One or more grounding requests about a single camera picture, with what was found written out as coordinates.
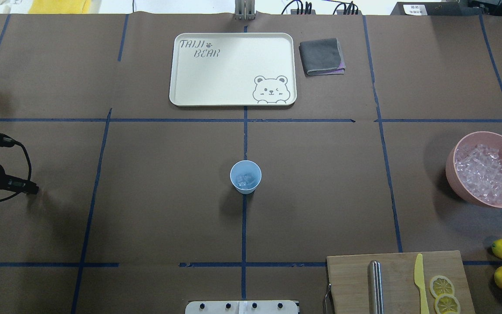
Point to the light blue plastic cup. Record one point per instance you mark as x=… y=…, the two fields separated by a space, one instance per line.
x=245 y=176

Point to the pink bowl of ice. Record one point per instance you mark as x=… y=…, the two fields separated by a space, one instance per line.
x=474 y=169

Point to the yellow folded cloth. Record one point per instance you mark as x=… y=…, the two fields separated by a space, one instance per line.
x=60 y=7

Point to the cream bear tray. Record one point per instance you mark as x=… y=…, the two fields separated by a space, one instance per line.
x=233 y=69

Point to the wooden cutting board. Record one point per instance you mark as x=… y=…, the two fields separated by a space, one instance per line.
x=348 y=275

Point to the yellow plastic knife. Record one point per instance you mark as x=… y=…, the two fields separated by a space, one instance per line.
x=419 y=281

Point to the lemon slice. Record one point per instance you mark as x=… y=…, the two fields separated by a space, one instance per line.
x=447 y=303
x=440 y=285

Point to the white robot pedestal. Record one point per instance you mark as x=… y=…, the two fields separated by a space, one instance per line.
x=243 y=307

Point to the aluminium frame post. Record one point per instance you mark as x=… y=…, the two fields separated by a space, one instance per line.
x=245 y=10

